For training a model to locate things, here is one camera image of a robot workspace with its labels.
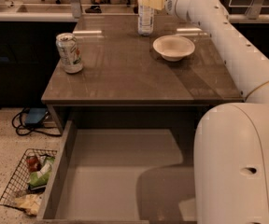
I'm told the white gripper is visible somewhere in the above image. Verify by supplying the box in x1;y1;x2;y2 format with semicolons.
140;0;191;17

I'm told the clear plastic water bottle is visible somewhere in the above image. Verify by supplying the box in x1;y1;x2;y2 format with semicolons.
137;0;154;36

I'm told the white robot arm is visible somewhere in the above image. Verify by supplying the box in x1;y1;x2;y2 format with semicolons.
139;0;269;224

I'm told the grey open drawer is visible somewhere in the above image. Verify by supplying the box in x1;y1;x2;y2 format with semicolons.
38;122;197;224

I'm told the white bowl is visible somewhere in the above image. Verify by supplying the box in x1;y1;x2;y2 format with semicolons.
153;35;195;62

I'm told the grey cabinet table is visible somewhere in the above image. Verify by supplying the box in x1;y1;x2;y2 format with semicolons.
42;14;242;128

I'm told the white and green soda can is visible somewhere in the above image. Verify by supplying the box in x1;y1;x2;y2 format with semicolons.
56;33;83;74

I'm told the blue power adapter box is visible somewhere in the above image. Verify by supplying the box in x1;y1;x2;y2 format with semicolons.
24;108;48;126

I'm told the red snack packet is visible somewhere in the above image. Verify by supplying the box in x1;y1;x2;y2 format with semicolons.
26;155;41;173

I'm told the green snack bag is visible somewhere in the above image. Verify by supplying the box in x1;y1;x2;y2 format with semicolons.
28;156;54;189

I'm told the yellow crumpled snack bag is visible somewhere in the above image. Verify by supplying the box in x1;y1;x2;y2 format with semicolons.
14;194;43;216

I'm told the black floor cable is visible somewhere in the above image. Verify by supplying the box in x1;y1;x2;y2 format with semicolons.
11;107;62;138

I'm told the black wire basket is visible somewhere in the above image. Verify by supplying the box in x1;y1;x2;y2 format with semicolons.
0;148;57;209

